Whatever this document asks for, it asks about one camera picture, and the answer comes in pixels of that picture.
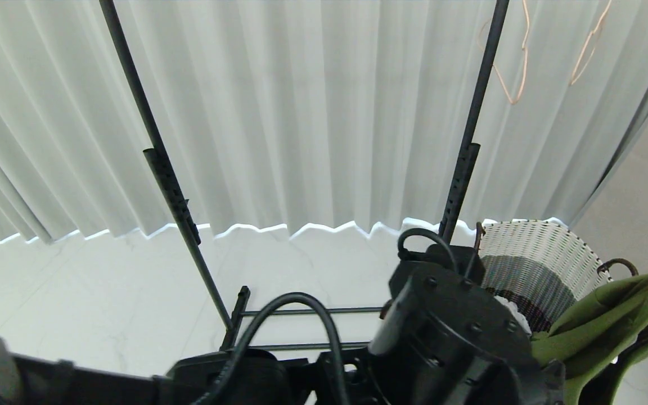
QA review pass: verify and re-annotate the pink clothes hanger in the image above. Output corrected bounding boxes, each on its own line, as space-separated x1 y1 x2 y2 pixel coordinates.
570 0 613 86
477 0 530 106

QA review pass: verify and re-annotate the green printed shirt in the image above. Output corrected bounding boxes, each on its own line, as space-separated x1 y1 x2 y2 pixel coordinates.
529 260 648 405

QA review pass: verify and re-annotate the black clothes rack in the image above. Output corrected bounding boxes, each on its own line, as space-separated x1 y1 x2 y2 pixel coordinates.
99 0 510 352

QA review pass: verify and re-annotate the white laundry basket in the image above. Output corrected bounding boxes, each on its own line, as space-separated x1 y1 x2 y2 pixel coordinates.
473 219 640 334

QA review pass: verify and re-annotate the white curtain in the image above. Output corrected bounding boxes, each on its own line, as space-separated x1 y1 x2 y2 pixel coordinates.
0 0 648 244

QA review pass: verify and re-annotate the black cable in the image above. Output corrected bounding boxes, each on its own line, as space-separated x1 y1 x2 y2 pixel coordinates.
192 228 461 405

